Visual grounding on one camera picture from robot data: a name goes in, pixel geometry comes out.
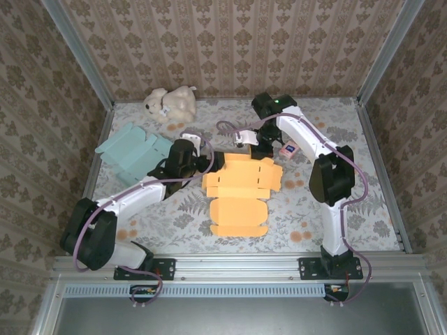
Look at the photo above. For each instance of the orange paper box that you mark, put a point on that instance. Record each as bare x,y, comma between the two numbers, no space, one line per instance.
237,206

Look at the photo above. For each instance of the light blue paper box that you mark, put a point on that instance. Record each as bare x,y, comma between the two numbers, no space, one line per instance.
132,153

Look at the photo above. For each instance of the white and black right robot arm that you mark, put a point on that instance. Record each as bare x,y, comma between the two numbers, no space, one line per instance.
331,174

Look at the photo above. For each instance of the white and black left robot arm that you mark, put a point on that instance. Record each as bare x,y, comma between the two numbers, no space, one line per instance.
132,195

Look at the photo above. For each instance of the pink tissue pack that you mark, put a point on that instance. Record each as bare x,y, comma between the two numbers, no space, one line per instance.
289,149

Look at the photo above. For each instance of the white plush dog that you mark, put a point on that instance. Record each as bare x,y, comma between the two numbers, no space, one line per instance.
174,103

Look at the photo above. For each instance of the grey metal sheet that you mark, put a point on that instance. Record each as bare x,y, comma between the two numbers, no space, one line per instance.
227,317

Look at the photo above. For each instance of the aluminium side rail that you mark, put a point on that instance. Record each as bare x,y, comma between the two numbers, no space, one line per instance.
384,174
89,188

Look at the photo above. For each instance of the aluminium frame rail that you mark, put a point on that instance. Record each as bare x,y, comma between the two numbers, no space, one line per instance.
237,267

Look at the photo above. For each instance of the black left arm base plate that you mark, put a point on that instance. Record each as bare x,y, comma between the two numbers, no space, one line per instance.
164,268

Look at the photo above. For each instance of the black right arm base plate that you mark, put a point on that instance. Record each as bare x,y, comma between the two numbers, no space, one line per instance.
309,268

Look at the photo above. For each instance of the aluminium corner post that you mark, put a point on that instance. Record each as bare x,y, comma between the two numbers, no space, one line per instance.
84,59
388,52

